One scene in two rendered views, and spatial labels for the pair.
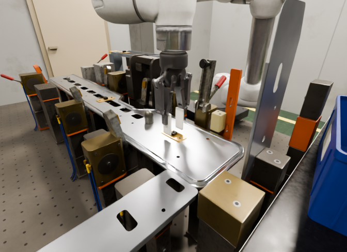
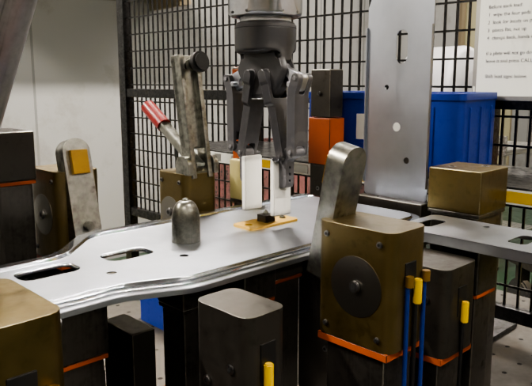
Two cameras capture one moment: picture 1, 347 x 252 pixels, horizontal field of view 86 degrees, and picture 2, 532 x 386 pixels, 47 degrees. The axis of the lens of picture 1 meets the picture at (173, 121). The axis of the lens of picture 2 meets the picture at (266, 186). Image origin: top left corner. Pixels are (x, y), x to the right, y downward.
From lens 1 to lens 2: 0.93 m
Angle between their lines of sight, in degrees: 86
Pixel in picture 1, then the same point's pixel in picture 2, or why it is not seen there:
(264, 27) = (30, 10)
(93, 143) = (392, 225)
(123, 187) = (446, 264)
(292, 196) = not seen: hidden behind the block
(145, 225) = (521, 232)
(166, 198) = (464, 225)
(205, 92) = (195, 130)
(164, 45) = (298, 3)
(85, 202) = not seen: outside the picture
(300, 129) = (335, 134)
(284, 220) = not seen: hidden behind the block
